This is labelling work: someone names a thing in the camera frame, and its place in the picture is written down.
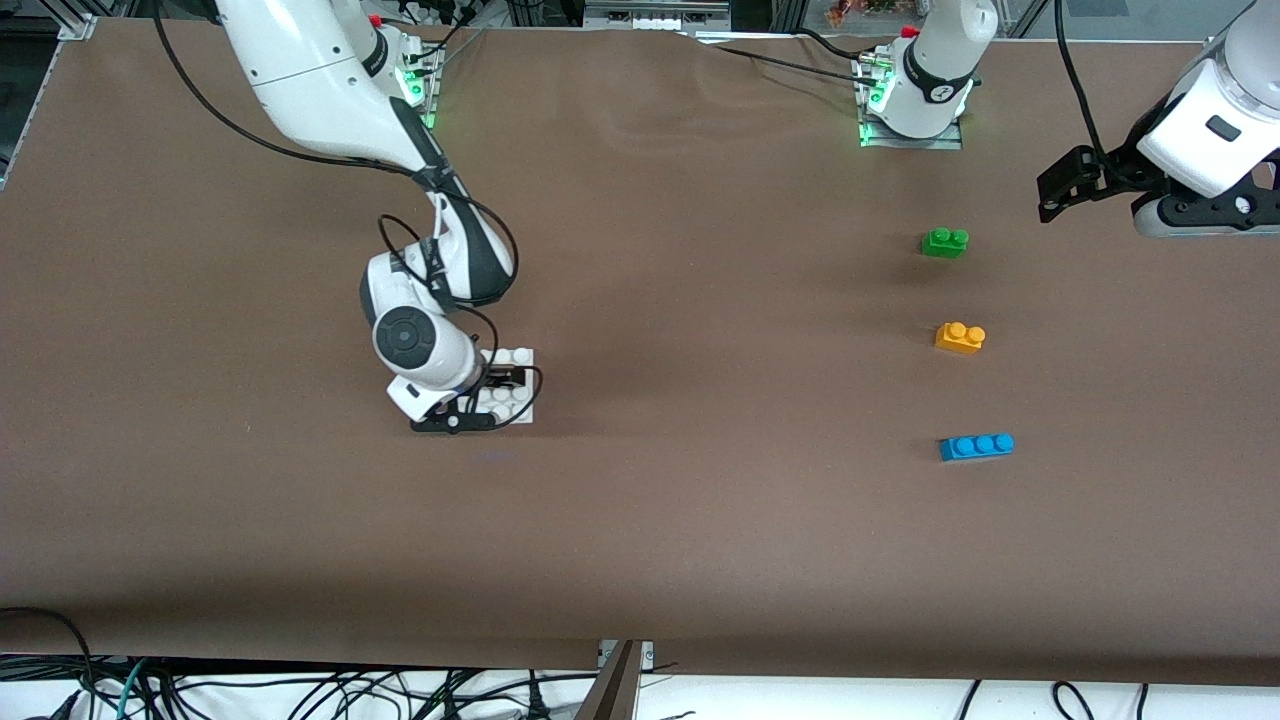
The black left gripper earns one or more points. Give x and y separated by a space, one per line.
1118 166

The metal corner bracket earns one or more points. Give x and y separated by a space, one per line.
648 655

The orange red small item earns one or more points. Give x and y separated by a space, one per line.
850 10

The white studded base plate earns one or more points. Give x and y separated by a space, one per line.
518 408

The aluminium frame post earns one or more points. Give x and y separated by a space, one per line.
75 22

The grey power strip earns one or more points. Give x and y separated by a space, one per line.
650 20

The blue three-stud block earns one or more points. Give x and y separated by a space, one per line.
975 449

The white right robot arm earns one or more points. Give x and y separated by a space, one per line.
320 90

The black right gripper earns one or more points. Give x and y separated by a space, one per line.
497 380

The brown table cover sheet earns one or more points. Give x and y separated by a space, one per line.
640 500

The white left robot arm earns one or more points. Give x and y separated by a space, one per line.
940 60

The yellow two-stud block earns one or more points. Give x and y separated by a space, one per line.
958 342

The aluminium profile beam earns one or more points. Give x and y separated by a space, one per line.
612 695

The green two-stud block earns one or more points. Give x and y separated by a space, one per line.
943 246

